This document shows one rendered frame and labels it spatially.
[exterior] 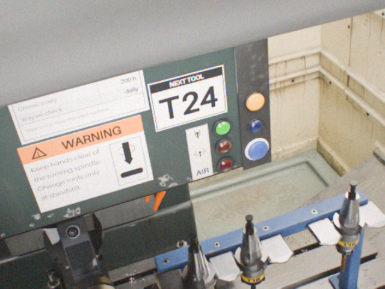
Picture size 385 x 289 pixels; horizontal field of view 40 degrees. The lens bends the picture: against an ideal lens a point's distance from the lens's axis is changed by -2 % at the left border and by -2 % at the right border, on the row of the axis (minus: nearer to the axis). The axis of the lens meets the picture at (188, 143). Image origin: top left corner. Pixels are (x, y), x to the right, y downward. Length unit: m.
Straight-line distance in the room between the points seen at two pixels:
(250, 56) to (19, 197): 0.34
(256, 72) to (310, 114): 1.52
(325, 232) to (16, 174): 0.66
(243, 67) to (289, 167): 1.58
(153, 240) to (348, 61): 0.90
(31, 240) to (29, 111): 1.02
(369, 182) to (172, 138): 1.23
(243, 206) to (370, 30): 0.82
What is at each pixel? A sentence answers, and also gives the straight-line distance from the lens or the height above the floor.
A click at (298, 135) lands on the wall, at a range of 2.23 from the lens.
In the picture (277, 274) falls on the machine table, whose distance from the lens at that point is 1.45.
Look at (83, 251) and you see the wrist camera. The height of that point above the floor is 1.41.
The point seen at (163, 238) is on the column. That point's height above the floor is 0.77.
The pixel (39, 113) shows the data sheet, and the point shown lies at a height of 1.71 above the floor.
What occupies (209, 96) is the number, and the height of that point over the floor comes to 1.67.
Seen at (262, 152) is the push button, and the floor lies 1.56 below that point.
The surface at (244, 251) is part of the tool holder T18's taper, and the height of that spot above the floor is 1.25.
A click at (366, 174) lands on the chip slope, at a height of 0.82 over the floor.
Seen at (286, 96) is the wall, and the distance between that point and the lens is 2.10.
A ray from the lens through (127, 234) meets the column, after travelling 1.70.
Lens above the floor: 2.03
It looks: 36 degrees down
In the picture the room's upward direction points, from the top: 8 degrees counter-clockwise
